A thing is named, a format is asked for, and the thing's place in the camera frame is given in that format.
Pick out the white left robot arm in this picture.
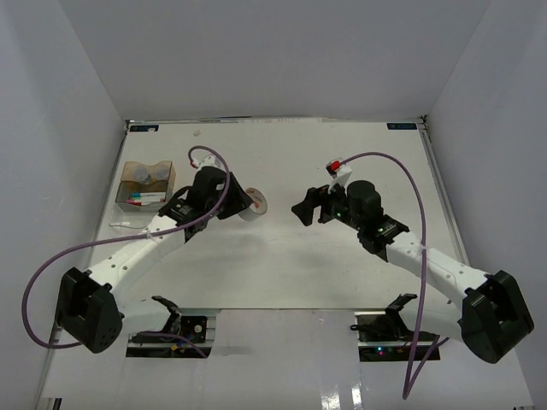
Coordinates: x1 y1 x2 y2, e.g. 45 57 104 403
55 166 254 354

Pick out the clear brown organizer container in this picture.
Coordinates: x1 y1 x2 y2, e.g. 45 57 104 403
109 161 176 234

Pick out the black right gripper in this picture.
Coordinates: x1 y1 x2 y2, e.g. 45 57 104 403
291 176 364 232

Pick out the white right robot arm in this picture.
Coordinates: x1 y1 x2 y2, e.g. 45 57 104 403
291 180 534 364

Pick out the aluminium rail left edge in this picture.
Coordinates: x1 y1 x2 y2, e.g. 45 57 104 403
46 319 69 351

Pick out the black label left corner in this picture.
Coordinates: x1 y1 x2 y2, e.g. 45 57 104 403
129 125 159 132

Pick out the pink capped white marker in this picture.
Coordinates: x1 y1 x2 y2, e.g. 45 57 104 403
130 202 165 207

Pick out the blue capped white marker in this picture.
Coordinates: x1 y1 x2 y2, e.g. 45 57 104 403
129 192 166 200

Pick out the clear jar of paper clips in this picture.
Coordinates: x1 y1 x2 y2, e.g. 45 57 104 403
154 167 171 180

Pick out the black label corner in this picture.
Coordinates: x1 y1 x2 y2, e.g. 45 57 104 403
386 122 417 131
129 125 159 132

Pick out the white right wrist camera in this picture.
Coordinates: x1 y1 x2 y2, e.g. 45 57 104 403
326 159 352 192

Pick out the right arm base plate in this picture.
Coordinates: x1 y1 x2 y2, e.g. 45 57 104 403
350 311 441 362

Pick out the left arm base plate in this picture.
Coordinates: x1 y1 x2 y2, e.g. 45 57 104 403
126 316 215 359

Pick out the aluminium rail edge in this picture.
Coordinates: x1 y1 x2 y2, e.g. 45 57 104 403
46 319 69 351
417 114 469 264

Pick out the black label right corner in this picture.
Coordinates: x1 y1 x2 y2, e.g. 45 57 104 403
386 122 417 131

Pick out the aluminium rail right edge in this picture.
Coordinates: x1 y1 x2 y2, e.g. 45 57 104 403
417 114 469 264

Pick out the large white tape roll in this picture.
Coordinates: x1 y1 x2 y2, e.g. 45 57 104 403
238 187 268 222

